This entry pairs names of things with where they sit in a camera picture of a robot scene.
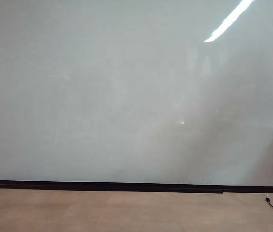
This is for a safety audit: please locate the white glossy whiteboard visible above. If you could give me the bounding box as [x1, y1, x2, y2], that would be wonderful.
[0, 0, 273, 187]

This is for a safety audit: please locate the black whiteboard frame rail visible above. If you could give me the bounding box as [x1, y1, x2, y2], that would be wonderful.
[0, 179, 273, 195]

